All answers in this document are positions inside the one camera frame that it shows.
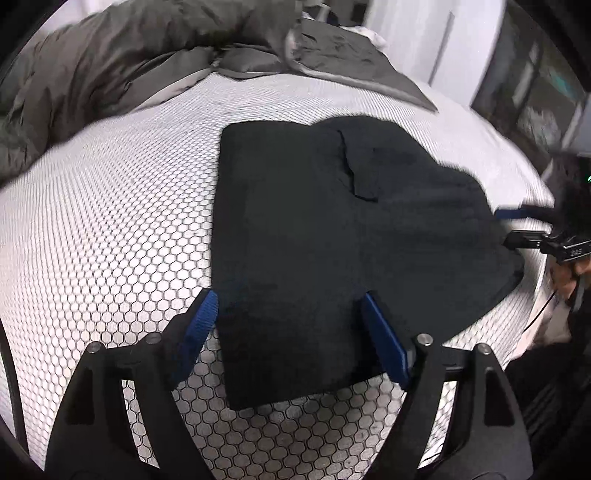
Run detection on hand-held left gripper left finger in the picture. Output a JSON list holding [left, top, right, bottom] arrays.
[[45, 288, 219, 480]]

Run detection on white wardrobe door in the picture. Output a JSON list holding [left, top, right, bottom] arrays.
[[365, 0, 509, 108]]

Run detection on person's right hand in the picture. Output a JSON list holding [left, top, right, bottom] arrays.
[[551, 257, 591, 304]]

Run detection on white cloth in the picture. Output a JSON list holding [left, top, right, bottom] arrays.
[[342, 24, 389, 50]]

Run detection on thin black cable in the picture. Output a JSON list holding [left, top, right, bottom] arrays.
[[522, 286, 560, 334]]

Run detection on glass door cabinet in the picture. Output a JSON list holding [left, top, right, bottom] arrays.
[[470, 0, 591, 160]]

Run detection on dark grey pillow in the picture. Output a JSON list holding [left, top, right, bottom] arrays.
[[217, 18, 439, 114]]

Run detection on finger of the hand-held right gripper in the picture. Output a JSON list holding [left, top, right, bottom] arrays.
[[503, 228, 549, 251], [493, 207, 560, 228]]

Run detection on white hexagon-patterned bed sheet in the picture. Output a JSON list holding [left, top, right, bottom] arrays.
[[0, 69, 556, 480]]

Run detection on dark grey duvet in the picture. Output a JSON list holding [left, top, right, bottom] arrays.
[[0, 0, 306, 182]]

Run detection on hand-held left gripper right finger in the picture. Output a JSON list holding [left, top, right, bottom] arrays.
[[361, 291, 533, 480]]

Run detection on black pants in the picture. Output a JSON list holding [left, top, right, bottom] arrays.
[[210, 115, 526, 411]]

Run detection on person's leg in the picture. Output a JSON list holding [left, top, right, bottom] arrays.
[[505, 323, 591, 480]]

